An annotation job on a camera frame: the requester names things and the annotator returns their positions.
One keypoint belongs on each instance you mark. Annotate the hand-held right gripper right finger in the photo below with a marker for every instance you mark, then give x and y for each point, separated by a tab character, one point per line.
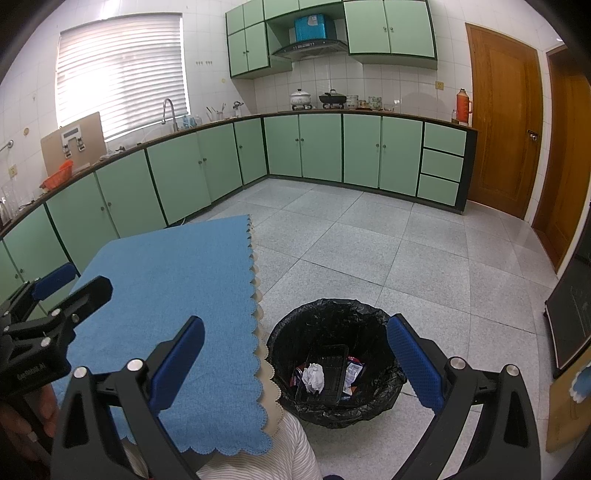
413	360

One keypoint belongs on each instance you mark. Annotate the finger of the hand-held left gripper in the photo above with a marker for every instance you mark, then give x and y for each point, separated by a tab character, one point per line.
90	293
55	279

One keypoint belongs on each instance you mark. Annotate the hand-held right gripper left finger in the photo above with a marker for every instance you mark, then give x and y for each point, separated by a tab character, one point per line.
178	364

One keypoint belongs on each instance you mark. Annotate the blue white red snack wrapper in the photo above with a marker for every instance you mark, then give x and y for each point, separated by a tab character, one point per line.
354	371

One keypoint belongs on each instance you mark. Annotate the black plastic tray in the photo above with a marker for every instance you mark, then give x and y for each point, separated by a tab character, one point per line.
334	369

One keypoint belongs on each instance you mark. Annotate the bin with black bag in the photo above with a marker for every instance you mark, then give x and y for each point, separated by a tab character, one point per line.
337	318

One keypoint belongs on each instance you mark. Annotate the white tissue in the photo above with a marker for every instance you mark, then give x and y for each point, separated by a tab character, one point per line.
314	378

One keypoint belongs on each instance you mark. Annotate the red snack packet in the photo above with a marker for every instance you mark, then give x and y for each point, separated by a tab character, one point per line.
296	376

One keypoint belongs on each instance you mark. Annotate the person's left hand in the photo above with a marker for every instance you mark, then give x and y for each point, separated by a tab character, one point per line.
14	429

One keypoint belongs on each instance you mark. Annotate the blue scalloped tablecloth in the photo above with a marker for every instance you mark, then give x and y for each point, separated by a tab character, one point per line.
175	277

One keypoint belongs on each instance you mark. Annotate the beige scalloped table cover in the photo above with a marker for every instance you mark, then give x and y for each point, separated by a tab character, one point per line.
270	369

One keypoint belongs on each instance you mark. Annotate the orange plastic basket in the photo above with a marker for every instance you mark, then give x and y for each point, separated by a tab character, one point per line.
57	175

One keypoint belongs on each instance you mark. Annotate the white striped cloth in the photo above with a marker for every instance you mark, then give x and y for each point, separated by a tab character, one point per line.
277	457

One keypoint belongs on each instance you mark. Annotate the wooden cutting board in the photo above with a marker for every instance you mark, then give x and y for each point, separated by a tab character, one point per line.
55	143

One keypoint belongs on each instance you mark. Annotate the cardboard sheet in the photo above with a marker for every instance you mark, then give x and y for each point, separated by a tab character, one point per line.
561	415

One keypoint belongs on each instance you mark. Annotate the blue and white cloth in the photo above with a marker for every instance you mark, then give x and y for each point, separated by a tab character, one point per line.
581	385

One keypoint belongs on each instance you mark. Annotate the steel faucet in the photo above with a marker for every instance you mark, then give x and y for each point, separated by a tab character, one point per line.
168	110

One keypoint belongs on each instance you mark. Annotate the white window blind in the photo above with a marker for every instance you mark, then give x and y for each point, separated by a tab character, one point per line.
120	74

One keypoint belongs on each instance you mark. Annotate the utensil holder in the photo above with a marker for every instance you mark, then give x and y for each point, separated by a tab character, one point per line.
216	114

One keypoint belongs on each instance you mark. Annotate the green lower cabinets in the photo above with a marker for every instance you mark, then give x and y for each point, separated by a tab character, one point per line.
323	147

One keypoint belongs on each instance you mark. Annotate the green cabinets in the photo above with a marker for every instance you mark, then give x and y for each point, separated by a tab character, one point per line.
323	147
388	32

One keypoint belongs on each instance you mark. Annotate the wooden door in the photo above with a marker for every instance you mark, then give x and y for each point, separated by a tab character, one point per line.
568	161
503	120

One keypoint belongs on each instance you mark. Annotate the red thermos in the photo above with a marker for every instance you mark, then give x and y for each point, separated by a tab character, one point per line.
463	106

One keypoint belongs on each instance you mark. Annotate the black wok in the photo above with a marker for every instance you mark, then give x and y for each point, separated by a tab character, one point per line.
332	99

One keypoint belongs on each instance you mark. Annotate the white cooking pot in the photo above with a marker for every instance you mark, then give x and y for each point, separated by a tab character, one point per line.
301	99

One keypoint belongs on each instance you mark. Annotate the range hood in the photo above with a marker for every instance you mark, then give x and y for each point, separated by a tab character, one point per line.
309	48

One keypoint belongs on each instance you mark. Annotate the green upper cabinets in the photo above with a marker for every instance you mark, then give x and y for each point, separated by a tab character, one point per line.
388	32

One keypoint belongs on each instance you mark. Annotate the blue box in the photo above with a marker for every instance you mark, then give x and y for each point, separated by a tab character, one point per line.
314	27

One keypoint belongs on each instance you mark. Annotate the black board with wooden frame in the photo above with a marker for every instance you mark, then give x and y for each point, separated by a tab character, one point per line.
572	314

